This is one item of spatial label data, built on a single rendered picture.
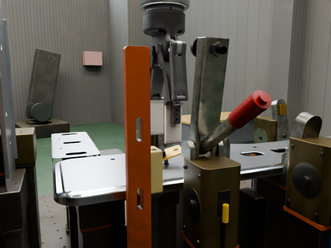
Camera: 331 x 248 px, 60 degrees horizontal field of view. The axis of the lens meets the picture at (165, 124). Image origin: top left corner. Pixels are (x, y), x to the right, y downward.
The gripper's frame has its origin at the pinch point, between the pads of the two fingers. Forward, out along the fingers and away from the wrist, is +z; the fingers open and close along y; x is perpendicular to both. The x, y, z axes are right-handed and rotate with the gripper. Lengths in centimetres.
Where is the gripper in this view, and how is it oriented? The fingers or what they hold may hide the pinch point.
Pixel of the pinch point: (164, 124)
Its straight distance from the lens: 54.0
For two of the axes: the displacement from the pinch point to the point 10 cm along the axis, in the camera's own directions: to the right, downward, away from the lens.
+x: -9.3, 0.6, -3.7
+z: 0.0, 9.9, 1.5
